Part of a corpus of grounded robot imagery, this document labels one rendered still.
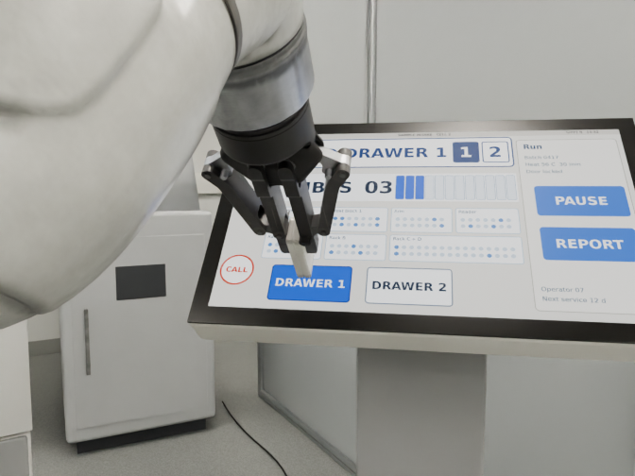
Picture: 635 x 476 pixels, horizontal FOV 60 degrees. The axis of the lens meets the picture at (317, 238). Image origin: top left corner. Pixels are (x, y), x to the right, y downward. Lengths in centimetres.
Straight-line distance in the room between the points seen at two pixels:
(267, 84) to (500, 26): 125
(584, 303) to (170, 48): 50
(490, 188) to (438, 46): 108
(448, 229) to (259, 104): 35
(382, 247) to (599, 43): 86
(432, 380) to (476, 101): 101
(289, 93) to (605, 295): 40
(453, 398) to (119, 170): 59
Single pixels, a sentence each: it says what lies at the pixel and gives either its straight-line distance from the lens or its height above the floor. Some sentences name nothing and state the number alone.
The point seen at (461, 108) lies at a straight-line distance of 163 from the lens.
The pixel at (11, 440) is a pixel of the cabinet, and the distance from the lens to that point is 83.
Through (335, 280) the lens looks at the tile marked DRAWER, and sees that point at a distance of 62.
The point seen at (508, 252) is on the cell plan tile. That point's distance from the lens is 64.
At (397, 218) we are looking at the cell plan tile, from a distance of 66.
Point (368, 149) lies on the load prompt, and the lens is 74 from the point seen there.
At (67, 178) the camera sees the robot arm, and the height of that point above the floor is 112.
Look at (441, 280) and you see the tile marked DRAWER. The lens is 62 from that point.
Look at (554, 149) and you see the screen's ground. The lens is 75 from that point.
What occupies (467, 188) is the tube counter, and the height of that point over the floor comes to 111.
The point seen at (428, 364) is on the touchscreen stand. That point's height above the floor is 89.
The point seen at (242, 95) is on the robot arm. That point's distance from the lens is 36.
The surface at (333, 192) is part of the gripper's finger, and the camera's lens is 47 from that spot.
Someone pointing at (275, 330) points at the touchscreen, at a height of 96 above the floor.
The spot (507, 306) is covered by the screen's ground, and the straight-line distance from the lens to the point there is 61.
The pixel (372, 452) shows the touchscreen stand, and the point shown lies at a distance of 76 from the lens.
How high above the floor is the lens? 111
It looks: 6 degrees down
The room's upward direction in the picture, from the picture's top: straight up
